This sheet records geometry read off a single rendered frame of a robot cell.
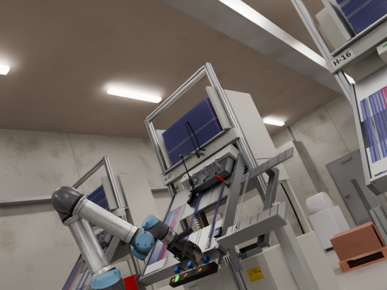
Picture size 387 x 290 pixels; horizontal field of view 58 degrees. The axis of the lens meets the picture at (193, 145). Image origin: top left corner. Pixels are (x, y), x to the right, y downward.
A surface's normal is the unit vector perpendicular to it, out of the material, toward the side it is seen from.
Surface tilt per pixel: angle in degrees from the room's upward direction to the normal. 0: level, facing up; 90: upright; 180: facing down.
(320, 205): 80
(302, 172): 90
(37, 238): 90
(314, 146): 90
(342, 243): 90
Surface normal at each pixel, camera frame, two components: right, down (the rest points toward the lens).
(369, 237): -0.49, -0.11
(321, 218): -0.66, 0.00
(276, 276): 0.64, -0.47
